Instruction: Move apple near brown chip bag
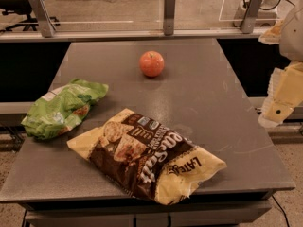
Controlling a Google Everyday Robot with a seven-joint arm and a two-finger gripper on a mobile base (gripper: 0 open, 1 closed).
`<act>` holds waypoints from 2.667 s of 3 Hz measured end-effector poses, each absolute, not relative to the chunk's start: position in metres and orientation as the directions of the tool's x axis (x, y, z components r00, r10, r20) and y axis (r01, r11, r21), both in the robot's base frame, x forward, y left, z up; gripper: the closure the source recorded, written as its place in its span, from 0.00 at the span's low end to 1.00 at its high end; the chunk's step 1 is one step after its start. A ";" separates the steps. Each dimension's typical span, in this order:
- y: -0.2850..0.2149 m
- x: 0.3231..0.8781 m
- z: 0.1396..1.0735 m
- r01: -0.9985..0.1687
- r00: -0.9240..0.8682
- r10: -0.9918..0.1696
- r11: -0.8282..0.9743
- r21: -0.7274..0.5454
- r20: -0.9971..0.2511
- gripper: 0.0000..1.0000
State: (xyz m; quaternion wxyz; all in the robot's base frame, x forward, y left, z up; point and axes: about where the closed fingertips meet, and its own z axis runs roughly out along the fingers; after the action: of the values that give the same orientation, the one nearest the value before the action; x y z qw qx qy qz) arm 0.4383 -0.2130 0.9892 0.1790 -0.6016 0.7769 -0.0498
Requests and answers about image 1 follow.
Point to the red apple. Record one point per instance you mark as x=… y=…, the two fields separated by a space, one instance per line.
x=151 y=64

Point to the black office chair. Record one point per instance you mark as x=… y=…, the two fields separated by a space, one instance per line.
x=19 y=7

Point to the middle metal rail bracket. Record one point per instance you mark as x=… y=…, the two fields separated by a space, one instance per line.
x=169 y=12

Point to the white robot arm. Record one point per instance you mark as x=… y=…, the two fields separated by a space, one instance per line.
x=291 y=41

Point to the green chip bag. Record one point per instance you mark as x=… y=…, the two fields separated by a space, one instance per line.
x=62 y=109

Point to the right metal rail bracket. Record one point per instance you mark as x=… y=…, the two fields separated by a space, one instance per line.
x=250 y=16

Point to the metal rail bracket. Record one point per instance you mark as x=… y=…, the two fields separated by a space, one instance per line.
x=169 y=12
x=250 y=16
x=44 y=22

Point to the white robot base with cable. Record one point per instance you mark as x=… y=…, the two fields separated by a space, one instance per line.
x=267 y=12

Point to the left metal rail bracket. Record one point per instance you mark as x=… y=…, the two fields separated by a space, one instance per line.
x=44 y=22

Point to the clear glass barrier panel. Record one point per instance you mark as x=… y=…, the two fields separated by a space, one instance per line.
x=101 y=15

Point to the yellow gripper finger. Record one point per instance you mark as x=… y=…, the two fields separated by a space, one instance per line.
x=285 y=92
x=272 y=35

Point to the brown and yellow chip bag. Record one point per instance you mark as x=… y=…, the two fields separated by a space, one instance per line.
x=146 y=159

